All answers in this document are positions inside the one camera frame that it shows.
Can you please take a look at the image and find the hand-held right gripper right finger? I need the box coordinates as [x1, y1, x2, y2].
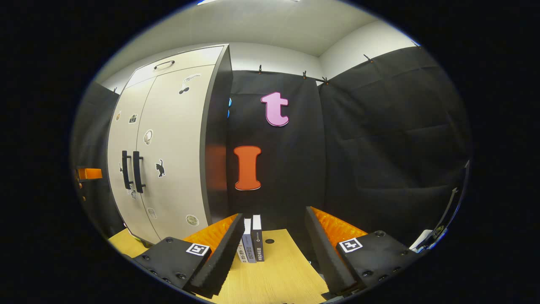
[305, 206, 424, 297]

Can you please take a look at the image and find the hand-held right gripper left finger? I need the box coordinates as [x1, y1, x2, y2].
[132, 213, 246, 299]

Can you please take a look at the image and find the cat sticker white cabinet door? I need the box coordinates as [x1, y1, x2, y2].
[136, 64, 216, 242]

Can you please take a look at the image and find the grey blue book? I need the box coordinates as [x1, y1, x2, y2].
[242, 218, 257, 263]

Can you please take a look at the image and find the dark book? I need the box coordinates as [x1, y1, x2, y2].
[251, 214, 265, 262]

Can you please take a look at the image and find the black backdrop cloth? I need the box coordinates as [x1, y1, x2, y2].
[226, 46, 472, 250]
[72, 82, 127, 239]

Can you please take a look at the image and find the white cabinet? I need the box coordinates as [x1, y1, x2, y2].
[103, 43, 234, 247]

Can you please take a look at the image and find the thin dark metal stand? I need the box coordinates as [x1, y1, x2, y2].
[437, 160, 470, 243]

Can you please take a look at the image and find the white cabinet drawer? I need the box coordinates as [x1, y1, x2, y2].
[126, 45, 225, 88]

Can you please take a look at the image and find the black cabinet door handle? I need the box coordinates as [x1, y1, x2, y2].
[121, 150, 132, 190]
[132, 151, 146, 194]

